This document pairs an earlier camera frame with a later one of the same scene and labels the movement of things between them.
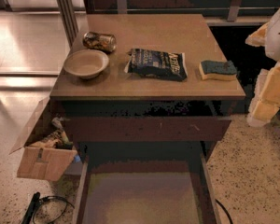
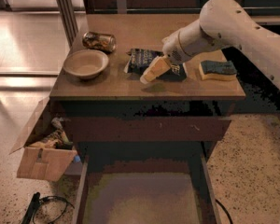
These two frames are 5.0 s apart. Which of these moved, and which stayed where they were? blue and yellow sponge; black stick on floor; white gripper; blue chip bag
Moved: white gripper
Stayed: blue chip bag; black stick on floor; blue and yellow sponge
